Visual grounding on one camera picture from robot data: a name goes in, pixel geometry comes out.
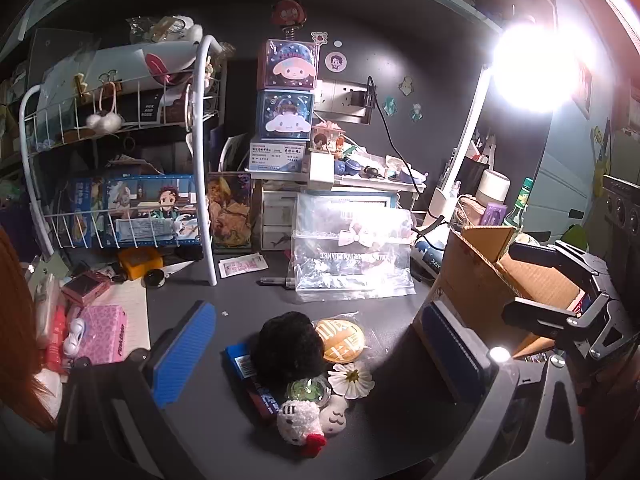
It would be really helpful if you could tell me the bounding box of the clear zip bag with bow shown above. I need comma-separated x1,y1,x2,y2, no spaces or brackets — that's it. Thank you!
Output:
291,193,417,302

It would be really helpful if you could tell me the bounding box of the blue and red slim box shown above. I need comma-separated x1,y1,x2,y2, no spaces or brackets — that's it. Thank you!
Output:
223,342,282,424

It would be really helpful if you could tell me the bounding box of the orange round badge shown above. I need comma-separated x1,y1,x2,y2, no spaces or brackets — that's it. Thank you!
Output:
314,317,367,364

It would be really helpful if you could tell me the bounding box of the orange small box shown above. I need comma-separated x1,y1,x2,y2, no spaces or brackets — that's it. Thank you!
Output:
118,247,165,281

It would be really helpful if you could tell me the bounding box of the green glass bottle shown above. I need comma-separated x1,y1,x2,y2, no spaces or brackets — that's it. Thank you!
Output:
502,177,535,234

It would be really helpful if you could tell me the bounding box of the white plush cat red bow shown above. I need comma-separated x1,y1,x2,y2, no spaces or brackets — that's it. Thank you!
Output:
277,400,329,459

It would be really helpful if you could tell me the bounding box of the white cylindrical jar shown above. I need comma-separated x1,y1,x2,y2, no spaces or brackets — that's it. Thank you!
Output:
474,169,511,206

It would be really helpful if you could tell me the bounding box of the white pom-pom hair tie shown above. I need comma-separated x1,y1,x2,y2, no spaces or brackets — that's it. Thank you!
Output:
85,82,125,134

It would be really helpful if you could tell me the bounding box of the wall power socket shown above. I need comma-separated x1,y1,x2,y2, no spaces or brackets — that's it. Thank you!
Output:
312,79,376,124

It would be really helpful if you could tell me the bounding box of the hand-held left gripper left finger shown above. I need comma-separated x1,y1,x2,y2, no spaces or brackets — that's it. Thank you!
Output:
55,301,218,480

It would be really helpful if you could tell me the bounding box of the white earbud case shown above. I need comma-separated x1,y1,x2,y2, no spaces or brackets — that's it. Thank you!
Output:
62,318,89,356

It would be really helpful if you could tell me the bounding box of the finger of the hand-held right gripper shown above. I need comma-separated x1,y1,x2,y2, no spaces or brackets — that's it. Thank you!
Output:
502,297,584,339
509,241,601,274

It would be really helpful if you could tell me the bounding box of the cardboard box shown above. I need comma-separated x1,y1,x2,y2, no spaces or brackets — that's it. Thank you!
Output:
432,225,595,361

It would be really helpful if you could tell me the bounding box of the anime picture card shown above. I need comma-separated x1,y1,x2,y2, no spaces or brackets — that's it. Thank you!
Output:
207,172,253,252

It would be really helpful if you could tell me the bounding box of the pink metallic case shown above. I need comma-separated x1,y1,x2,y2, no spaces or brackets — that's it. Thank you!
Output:
60,269,111,306

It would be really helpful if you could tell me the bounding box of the white medicine box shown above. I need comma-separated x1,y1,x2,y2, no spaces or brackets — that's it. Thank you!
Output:
248,137,307,174

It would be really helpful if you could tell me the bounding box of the small white plush charm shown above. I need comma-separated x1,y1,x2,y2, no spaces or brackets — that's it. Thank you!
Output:
319,395,350,434

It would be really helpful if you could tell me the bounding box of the white charger adapter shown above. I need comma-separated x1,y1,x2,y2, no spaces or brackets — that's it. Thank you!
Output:
307,152,335,191

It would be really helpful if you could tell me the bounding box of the blue anime printed box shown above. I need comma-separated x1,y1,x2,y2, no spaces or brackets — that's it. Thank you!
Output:
66,174,202,249

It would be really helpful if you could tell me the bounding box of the pink cartoon character box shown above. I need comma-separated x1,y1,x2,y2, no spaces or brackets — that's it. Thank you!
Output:
257,38,321,92

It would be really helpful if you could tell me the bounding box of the green round badge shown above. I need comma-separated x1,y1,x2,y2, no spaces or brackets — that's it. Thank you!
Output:
285,376,332,407

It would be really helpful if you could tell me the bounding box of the black pen holder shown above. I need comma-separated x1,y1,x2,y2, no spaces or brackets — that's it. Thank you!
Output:
462,152,492,196

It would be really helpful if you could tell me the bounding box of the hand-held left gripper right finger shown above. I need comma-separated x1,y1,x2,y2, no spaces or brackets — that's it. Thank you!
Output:
413,300,586,480

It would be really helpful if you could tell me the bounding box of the white desk shelf riser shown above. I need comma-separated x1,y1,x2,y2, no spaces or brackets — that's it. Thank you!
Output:
299,172,427,212

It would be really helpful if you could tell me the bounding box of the red spring head toy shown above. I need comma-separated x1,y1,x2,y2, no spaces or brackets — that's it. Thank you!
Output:
272,0,306,41

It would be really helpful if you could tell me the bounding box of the blue cartoon character box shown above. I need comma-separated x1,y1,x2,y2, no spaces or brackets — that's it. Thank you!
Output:
255,89,317,140

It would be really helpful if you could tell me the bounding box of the pink white sachet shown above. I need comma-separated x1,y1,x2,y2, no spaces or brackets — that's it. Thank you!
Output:
218,253,268,279

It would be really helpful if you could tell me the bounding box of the white desk lamp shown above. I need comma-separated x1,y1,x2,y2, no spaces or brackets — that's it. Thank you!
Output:
426,24,593,222

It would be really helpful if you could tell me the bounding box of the pink patterned box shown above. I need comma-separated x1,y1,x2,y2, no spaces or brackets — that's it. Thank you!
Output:
79,304,129,365

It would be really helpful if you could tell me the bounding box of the black pen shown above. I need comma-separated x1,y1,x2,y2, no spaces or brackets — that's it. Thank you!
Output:
259,276,301,291

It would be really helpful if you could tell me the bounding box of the black cable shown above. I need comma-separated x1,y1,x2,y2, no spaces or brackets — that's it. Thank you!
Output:
366,76,437,182

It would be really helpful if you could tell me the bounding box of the white wire rack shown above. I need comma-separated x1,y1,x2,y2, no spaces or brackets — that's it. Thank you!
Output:
19,35,223,287

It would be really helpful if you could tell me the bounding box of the black fluffy pom-pom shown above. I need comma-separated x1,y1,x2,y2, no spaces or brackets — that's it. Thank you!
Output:
249,311,327,387

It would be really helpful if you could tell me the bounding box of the white mini drawer unit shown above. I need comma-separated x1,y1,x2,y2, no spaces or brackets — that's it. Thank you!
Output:
259,182,301,252

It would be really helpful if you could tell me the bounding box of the purple small box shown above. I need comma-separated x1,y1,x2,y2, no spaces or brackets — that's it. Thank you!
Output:
480,202,506,226

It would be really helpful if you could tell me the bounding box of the white fabric flower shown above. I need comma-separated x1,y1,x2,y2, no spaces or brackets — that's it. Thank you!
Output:
327,359,376,400

